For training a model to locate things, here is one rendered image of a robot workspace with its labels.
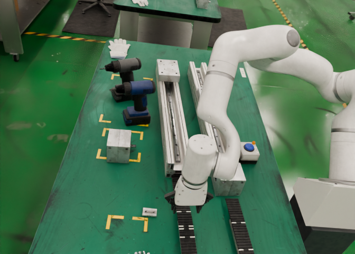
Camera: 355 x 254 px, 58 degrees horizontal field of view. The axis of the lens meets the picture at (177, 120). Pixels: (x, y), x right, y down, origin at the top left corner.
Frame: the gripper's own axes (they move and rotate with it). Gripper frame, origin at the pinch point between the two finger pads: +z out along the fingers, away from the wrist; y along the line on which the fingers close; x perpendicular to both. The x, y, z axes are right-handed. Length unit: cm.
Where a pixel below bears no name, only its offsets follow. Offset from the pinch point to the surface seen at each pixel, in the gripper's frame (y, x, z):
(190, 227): 1.2, -5.6, 2.9
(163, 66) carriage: -2, 84, -6
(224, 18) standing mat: 120, 387, 84
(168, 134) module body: -3.6, 35.0, -2.1
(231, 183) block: 18.5, 9.8, -1.3
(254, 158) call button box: 34.2, 26.7, 2.8
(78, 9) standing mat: -86, 370, 83
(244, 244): 18.6, -12.5, 2.9
